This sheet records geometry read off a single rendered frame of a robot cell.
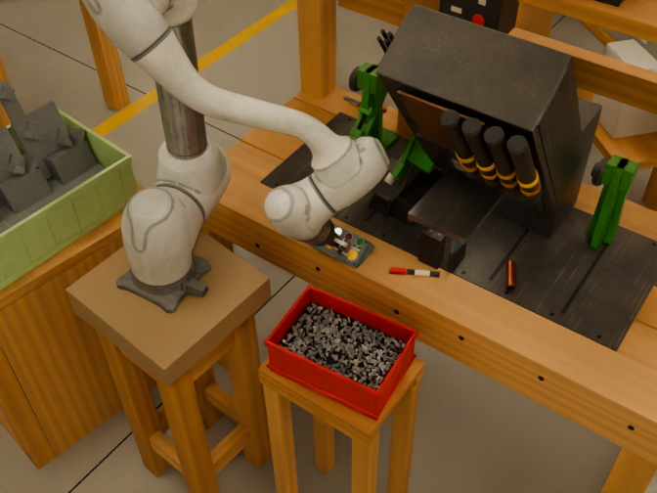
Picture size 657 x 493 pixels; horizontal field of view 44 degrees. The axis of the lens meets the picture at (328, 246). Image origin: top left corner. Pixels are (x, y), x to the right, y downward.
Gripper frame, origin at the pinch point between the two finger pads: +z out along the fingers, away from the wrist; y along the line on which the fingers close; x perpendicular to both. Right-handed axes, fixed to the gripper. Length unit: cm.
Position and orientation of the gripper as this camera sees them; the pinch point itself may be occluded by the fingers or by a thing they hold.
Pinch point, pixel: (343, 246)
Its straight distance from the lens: 206.9
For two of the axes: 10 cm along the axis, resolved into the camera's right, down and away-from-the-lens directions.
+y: 8.2, 4.0, -4.1
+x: 4.6, -8.9, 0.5
